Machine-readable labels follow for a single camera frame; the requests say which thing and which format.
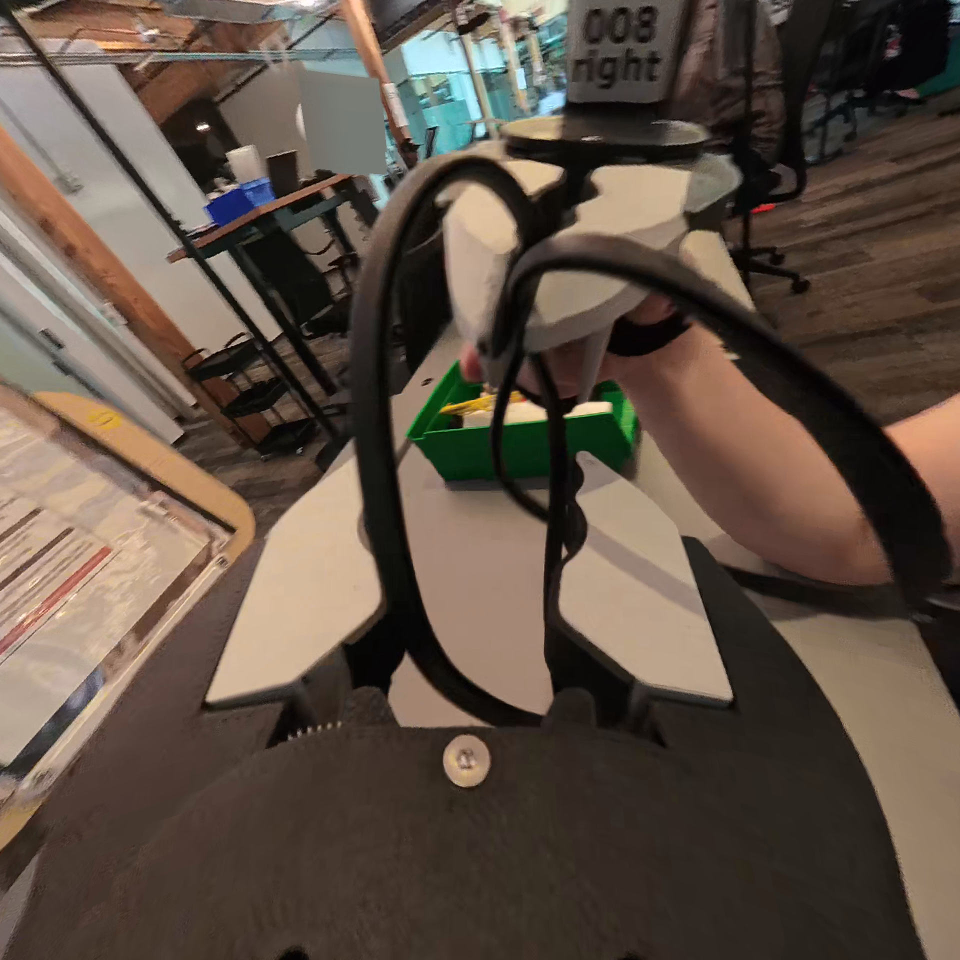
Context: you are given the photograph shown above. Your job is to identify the yellow network cable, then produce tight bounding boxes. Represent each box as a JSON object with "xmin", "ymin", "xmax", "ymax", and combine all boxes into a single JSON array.
[{"xmin": 441, "ymin": 390, "xmax": 526, "ymax": 415}]

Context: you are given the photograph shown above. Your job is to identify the black pole stand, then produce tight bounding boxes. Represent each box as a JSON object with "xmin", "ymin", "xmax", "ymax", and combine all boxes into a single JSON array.
[{"xmin": 0, "ymin": 0, "xmax": 346, "ymax": 444}]

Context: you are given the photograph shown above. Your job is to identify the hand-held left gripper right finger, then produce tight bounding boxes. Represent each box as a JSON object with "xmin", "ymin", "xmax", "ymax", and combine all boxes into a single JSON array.
[{"xmin": 549, "ymin": 450, "xmax": 736, "ymax": 710}]

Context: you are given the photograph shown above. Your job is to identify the person's right hand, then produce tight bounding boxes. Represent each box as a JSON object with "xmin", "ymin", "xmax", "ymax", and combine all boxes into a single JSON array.
[{"xmin": 611, "ymin": 294, "xmax": 727, "ymax": 425}]

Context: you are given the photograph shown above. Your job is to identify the person's right forearm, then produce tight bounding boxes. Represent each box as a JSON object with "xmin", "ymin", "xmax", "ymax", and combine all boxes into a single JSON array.
[{"xmin": 637, "ymin": 352, "xmax": 960, "ymax": 590}]

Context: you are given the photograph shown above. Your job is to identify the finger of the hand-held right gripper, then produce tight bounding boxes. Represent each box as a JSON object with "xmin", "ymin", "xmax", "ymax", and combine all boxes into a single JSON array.
[
  {"xmin": 442, "ymin": 159, "xmax": 571, "ymax": 369},
  {"xmin": 523, "ymin": 163, "xmax": 695, "ymax": 352}
]

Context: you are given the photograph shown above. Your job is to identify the green plastic bin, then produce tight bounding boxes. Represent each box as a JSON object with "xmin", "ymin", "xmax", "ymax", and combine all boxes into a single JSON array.
[{"xmin": 407, "ymin": 360, "xmax": 641, "ymax": 483}]

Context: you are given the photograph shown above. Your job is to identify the wooden top table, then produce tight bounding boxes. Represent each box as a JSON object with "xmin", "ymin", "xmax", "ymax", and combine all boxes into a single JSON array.
[{"xmin": 166, "ymin": 172, "xmax": 380, "ymax": 399}]

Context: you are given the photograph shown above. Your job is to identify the black rolling cart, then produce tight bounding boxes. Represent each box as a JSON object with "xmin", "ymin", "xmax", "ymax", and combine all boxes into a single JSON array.
[{"xmin": 182, "ymin": 332, "xmax": 320, "ymax": 460}]

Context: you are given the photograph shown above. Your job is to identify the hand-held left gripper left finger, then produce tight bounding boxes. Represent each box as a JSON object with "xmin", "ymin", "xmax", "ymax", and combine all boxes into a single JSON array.
[{"xmin": 204, "ymin": 457, "xmax": 399, "ymax": 710}]

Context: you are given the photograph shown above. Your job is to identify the wooden framed sign board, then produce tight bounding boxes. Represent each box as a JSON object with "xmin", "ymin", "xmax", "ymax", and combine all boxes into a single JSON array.
[{"xmin": 0, "ymin": 386, "xmax": 256, "ymax": 849}]

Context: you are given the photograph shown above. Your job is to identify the black cable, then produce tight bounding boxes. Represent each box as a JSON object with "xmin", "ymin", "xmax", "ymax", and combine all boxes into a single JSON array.
[{"xmin": 348, "ymin": 153, "xmax": 950, "ymax": 729}]

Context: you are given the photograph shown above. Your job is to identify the white flat box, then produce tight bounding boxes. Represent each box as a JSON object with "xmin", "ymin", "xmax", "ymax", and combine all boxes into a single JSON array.
[{"xmin": 461, "ymin": 401, "xmax": 615, "ymax": 430}]

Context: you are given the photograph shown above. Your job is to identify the blue storage box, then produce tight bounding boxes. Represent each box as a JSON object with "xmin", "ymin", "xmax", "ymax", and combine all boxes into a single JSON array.
[{"xmin": 204, "ymin": 178, "xmax": 275, "ymax": 228}]

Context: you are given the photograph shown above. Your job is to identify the black office chair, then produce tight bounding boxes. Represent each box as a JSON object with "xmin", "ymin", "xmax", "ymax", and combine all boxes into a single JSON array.
[{"xmin": 723, "ymin": 0, "xmax": 813, "ymax": 295}]

